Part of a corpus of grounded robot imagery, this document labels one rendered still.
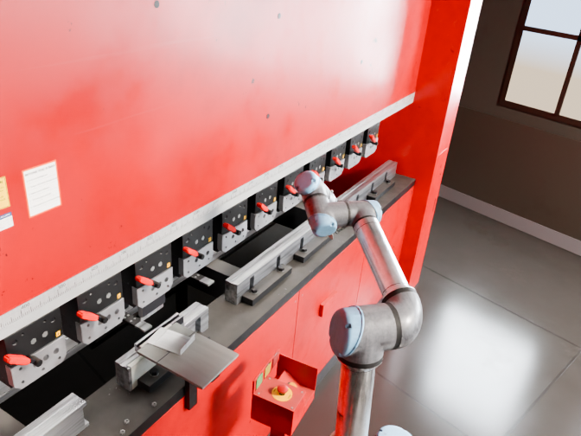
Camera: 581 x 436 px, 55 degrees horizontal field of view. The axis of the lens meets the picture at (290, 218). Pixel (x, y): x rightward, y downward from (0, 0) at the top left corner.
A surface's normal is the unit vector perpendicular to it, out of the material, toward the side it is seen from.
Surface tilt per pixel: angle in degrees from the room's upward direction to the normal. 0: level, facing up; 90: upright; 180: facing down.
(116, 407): 0
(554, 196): 90
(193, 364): 0
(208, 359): 0
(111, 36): 90
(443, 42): 90
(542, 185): 90
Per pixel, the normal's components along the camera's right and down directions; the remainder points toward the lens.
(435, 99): -0.52, 0.36
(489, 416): 0.08, -0.88
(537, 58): -0.72, 0.28
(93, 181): 0.85, 0.30
